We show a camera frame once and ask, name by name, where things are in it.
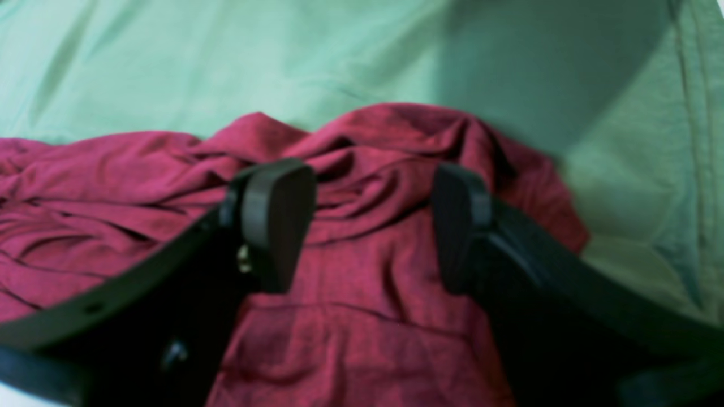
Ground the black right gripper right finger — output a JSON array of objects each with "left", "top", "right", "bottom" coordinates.
[{"left": 431, "top": 163, "right": 723, "bottom": 406}]

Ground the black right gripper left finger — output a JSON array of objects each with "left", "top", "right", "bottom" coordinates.
[{"left": 1, "top": 159, "right": 317, "bottom": 406}]

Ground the red long-sleeve shirt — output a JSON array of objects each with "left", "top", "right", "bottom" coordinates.
[{"left": 2, "top": 103, "right": 589, "bottom": 406}]

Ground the green table cloth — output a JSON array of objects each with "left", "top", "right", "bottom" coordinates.
[{"left": 1, "top": 1, "right": 722, "bottom": 324}]

